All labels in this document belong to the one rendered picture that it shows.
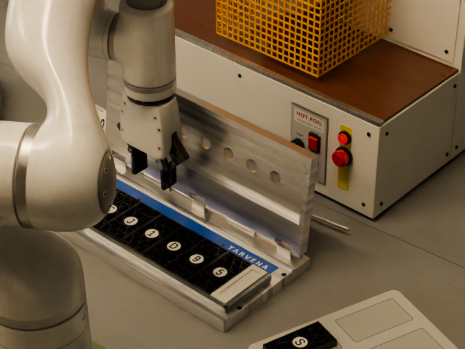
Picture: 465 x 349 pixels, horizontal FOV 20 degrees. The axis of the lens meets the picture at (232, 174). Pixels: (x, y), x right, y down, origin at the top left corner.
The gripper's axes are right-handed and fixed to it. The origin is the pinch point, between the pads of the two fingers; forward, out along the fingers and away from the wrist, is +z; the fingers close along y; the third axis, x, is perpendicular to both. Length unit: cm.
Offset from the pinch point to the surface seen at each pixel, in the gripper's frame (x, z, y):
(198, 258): -7.8, 4.9, 16.9
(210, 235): -1.0, 6.2, 13.5
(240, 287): -8.7, 4.9, 26.6
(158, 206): -0.9, 6.2, 1.6
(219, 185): 3.2, -0.8, 11.7
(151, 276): -14.9, 5.9, 13.7
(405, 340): 0, 7, 51
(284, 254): 2.8, 5.8, 25.8
